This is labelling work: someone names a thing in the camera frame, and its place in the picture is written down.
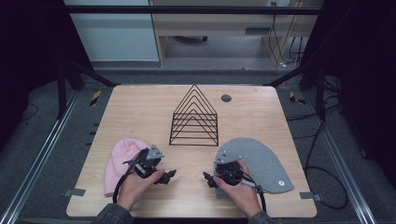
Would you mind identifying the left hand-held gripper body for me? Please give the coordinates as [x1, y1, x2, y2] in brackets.
[122, 143, 165, 180]

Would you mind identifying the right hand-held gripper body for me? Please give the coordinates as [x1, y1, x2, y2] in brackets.
[213, 150, 245, 187]

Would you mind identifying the pink beanie hat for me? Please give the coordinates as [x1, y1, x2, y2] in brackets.
[103, 137, 164, 198]

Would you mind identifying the grey beanie hat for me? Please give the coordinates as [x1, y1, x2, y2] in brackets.
[214, 137, 295, 194]

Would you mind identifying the black wire triangle rack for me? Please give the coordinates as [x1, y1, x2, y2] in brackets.
[168, 84, 219, 147]

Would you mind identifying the person's right hand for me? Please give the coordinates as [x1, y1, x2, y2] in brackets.
[214, 160, 262, 218]

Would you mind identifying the person's left hand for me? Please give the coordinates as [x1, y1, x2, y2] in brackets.
[116, 170, 165, 213]

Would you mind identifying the grey tape strip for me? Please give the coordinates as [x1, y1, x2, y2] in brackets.
[300, 191, 322, 202]
[64, 188, 87, 198]

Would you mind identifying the yellow black striped tape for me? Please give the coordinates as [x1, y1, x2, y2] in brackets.
[289, 91, 306, 105]

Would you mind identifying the black metal stand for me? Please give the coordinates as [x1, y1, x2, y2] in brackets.
[262, 61, 328, 121]
[55, 58, 121, 121]

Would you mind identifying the white cabinet panel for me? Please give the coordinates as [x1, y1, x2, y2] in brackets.
[64, 0, 161, 63]

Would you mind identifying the black curtain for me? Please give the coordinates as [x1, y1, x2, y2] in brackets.
[0, 0, 94, 147]
[298, 0, 396, 188]

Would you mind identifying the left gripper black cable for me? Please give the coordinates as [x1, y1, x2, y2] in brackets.
[112, 161, 141, 204]

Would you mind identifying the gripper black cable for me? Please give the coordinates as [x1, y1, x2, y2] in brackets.
[241, 177, 268, 215]
[112, 161, 141, 204]

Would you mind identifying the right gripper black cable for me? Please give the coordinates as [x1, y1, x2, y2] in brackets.
[241, 177, 268, 215]

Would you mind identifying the yellow-handled tool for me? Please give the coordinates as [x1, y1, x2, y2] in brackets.
[90, 90, 103, 107]

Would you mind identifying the aluminium floor rail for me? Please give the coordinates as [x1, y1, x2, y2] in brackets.
[0, 90, 80, 224]
[303, 91, 378, 224]

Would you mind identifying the black looped floor cable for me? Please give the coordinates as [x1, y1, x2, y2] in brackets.
[303, 119, 349, 210]

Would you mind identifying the thin black floor cable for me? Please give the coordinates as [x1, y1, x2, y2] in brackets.
[18, 102, 40, 123]

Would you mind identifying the yellow hanging cable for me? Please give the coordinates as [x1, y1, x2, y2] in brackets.
[269, 0, 301, 66]

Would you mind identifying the black horizontal frame bar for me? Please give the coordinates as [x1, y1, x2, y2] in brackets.
[64, 5, 325, 16]

